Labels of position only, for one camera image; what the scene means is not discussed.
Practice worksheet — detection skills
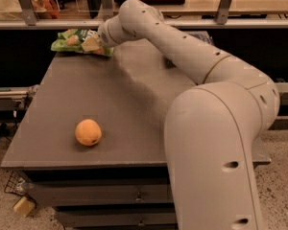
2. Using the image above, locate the orange fruit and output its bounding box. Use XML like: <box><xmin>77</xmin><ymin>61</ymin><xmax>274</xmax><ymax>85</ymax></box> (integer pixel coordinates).
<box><xmin>75</xmin><ymin>119</ymin><xmax>102</xmax><ymax>147</ymax></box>

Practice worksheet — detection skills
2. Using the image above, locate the metal shelf rail frame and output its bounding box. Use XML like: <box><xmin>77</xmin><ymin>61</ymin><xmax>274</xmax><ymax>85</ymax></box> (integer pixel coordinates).
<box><xmin>0</xmin><ymin>0</ymin><xmax>288</xmax><ymax>30</ymax></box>

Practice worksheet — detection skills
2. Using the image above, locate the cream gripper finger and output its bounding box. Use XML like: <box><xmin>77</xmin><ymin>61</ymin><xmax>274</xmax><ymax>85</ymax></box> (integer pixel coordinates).
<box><xmin>82</xmin><ymin>36</ymin><xmax>101</xmax><ymax>52</ymax></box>

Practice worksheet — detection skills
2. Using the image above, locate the orange snack bag on shelf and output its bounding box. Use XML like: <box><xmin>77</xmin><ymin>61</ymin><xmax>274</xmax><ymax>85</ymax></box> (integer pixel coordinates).
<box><xmin>30</xmin><ymin>0</ymin><xmax>60</xmax><ymax>19</ymax></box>

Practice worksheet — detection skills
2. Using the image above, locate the drawer knob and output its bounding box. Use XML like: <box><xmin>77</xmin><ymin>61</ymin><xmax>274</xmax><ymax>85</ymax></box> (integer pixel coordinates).
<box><xmin>137</xmin><ymin>219</ymin><xmax>146</xmax><ymax>227</ymax></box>
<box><xmin>134</xmin><ymin>192</ymin><xmax>144</xmax><ymax>203</ymax></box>

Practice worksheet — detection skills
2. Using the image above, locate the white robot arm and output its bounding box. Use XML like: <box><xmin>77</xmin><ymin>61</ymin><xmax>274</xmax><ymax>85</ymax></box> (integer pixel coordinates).
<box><xmin>98</xmin><ymin>0</ymin><xmax>280</xmax><ymax>230</ymax></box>

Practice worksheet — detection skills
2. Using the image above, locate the upper drawer knob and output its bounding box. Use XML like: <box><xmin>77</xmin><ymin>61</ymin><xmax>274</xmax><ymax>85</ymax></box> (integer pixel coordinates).
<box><xmin>134</xmin><ymin>192</ymin><xmax>144</xmax><ymax>203</ymax></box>

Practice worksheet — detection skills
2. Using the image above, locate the cream foam block on floor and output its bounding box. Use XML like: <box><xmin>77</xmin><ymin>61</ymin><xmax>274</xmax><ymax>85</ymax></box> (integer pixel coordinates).
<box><xmin>13</xmin><ymin>196</ymin><xmax>36</xmax><ymax>217</ymax></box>

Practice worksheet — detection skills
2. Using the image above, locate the black wire basket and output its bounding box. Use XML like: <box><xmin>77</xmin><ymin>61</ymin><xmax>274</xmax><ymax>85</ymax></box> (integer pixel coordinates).
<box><xmin>4</xmin><ymin>172</ymin><xmax>26</xmax><ymax>196</ymax></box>

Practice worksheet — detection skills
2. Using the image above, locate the grey cabinet with drawers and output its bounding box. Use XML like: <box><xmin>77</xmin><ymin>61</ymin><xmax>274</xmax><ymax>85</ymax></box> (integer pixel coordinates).
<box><xmin>2</xmin><ymin>35</ymin><xmax>277</xmax><ymax>230</ymax></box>

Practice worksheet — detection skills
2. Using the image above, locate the lower drawer knob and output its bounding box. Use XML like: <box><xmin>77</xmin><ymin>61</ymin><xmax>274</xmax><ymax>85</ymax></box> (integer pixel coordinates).
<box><xmin>137</xmin><ymin>219</ymin><xmax>146</xmax><ymax>227</ymax></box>

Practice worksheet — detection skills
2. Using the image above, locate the green rice chip bag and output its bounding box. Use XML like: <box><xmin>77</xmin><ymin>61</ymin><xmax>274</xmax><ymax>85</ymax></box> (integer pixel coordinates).
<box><xmin>51</xmin><ymin>29</ymin><xmax>114</xmax><ymax>57</ymax></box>

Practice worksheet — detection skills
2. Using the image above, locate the dark blue chip bag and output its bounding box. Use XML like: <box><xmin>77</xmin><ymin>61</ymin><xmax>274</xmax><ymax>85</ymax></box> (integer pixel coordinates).
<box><xmin>165</xmin><ymin>31</ymin><xmax>214</xmax><ymax>68</ymax></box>

